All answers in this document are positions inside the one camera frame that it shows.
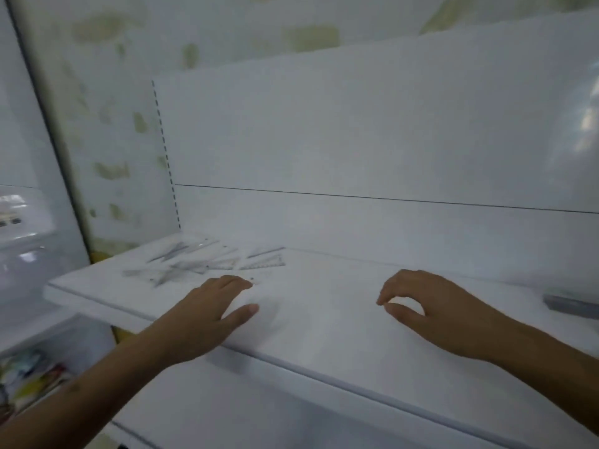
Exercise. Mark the person's left hand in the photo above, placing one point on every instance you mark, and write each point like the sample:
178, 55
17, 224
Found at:
196, 322

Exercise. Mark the person's right forearm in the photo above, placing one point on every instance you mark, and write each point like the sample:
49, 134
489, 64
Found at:
552, 364

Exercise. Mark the white metal shelf board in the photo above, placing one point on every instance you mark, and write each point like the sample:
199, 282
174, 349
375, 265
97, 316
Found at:
327, 331

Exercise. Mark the colourful packets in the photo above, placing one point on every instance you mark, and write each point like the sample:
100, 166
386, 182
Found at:
28, 378

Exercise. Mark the glossy white shelf unit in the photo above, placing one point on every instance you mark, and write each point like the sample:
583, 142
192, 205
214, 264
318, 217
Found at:
32, 229

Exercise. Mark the pile of clear set squares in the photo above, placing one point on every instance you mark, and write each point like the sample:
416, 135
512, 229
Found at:
201, 264

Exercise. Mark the white shelf back panel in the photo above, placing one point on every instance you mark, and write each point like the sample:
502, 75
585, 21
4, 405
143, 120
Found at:
374, 149

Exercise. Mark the person's left forearm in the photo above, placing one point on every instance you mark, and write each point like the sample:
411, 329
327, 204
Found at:
84, 392

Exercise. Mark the person's left thumb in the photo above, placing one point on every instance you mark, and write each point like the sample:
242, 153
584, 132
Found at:
241, 317

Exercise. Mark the grey flat object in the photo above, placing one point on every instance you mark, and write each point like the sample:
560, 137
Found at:
573, 304

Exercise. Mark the person's right hand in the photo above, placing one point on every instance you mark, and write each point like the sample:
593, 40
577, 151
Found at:
454, 317

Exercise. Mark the person's right thumb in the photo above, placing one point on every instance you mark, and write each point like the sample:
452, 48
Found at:
402, 312

